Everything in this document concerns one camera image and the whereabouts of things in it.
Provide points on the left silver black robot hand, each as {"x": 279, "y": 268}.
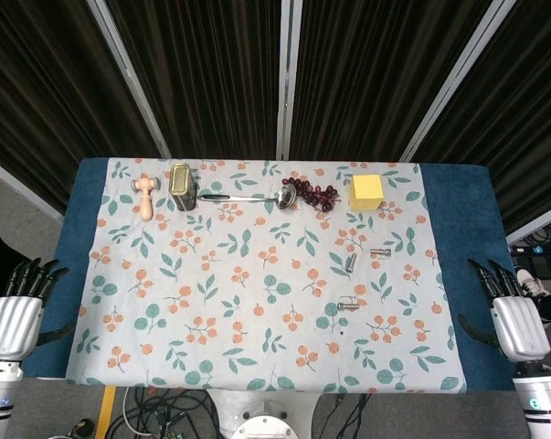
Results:
{"x": 12, "y": 327}

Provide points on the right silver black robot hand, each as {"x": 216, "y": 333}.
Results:
{"x": 519, "y": 327}

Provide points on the metal bolt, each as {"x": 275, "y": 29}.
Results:
{"x": 379, "y": 252}
{"x": 347, "y": 305}
{"x": 351, "y": 264}

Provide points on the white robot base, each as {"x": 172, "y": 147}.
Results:
{"x": 263, "y": 411}

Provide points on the white black sneaker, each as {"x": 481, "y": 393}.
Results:
{"x": 530, "y": 281}

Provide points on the blue velvet table cover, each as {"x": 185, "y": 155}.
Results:
{"x": 462, "y": 206}

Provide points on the wooden massage hammer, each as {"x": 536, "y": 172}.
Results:
{"x": 145, "y": 201}

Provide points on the dark pleated screen panel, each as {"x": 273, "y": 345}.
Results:
{"x": 371, "y": 78}
{"x": 42, "y": 91}
{"x": 522, "y": 128}
{"x": 211, "y": 78}

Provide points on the yellow foam cube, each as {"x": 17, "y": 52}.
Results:
{"x": 366, "y": 192}

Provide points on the olive gold rectangular tin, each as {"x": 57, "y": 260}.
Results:
{"x": 181, "y": 183}

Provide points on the dark red grape bunch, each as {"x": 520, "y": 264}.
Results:
{"x": 311, "y": 194}

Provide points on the floral fruit print tablecloth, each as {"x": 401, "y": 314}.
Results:
{"x": 257, "y": 274}

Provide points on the silver screen frame post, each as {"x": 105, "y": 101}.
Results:
{"x": 537, "y": 227}
{"x": 129, "y": 78}
{"x": 289, "y": 78}
{"x": 24, "y": 185}
{"x": 458, "y": 78}

